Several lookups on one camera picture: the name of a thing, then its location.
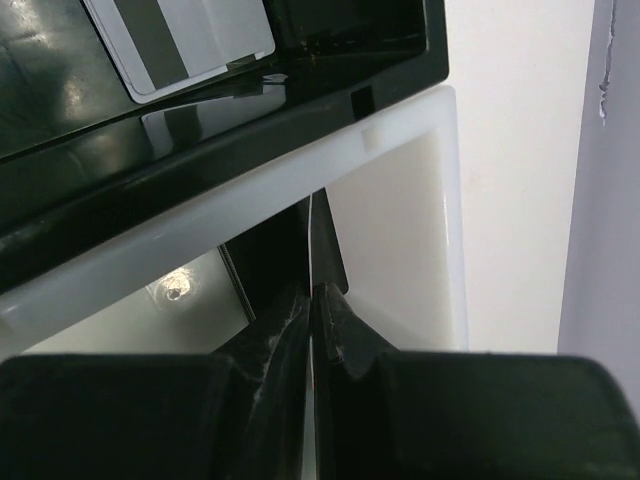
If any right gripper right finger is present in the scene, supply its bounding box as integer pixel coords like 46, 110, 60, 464
312, 284, 639, 479

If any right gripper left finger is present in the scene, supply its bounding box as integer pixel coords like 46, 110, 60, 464
1, 286, 310, 479

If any black VIP credit card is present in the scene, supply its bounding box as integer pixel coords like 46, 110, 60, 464
218, 198, 310, 322

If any black white three-bin tray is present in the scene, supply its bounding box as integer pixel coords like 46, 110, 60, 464
1, 1, 468, 358

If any dark card pocket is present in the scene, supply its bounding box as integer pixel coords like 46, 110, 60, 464
309, 190, 349, 479

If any silver white card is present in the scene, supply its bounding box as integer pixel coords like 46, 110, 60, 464
84, 0, 276, 105

